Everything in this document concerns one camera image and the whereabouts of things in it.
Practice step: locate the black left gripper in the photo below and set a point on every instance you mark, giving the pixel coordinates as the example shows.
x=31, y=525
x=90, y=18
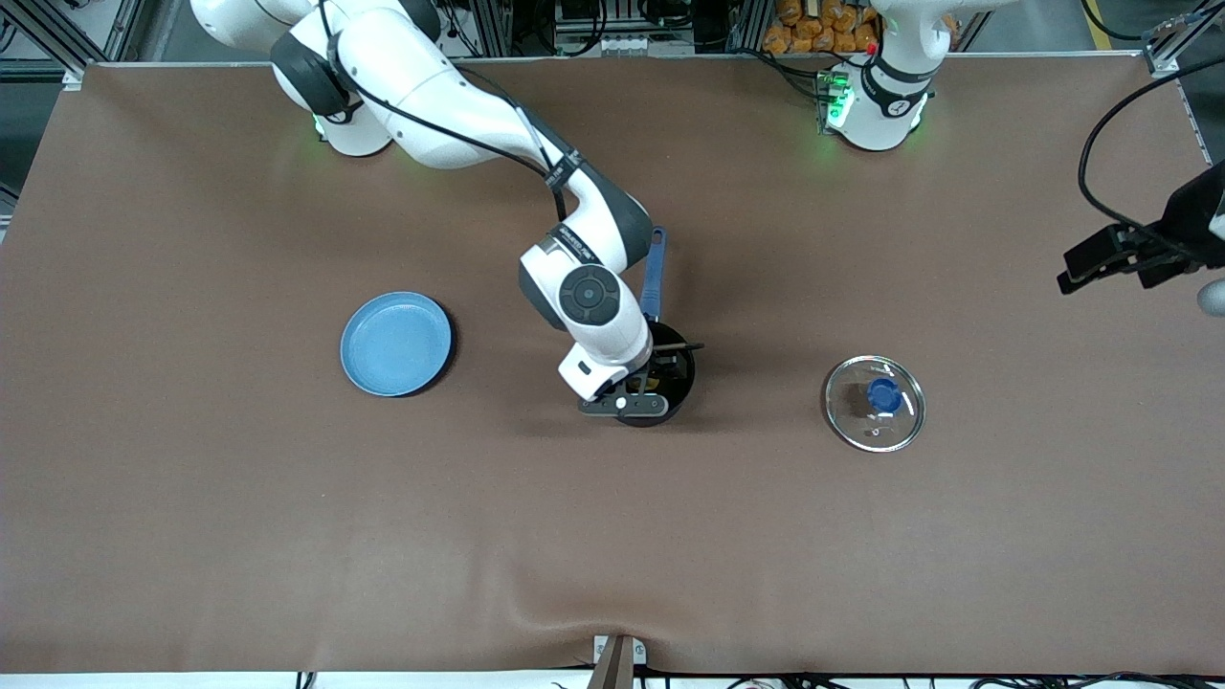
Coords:
x=1192, y=220

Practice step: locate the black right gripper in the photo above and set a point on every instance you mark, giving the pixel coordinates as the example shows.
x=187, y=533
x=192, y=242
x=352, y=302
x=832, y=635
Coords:
x=662, y=361

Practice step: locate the glass lid with blue knob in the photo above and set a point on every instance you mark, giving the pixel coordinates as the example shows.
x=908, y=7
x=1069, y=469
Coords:
x=882, y=395

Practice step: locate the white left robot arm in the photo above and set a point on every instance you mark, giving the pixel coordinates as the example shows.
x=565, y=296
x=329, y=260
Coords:
x=880, y=105

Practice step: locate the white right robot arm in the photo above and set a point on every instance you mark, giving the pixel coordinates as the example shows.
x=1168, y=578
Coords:
x=431, y=86

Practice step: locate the brown table cover mat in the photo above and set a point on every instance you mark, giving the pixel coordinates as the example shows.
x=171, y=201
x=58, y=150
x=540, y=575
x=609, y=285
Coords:
x=612, y=536

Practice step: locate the blue round plate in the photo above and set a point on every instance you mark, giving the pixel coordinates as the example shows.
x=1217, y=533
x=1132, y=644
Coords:
x=397, y=344

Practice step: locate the grey electronics box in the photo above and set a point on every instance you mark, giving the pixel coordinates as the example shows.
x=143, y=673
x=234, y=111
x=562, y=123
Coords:
x=622, y=43

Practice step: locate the bag of orange snacks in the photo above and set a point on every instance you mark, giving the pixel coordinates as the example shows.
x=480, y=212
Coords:
x=813, y=33

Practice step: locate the aluminium frame extrusion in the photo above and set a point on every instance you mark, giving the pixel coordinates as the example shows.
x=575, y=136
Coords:
x=1182, y=38
x=43, y=29

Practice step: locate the metal table clamp bracket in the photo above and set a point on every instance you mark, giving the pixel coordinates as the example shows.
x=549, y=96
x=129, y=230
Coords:
x=617, y=665

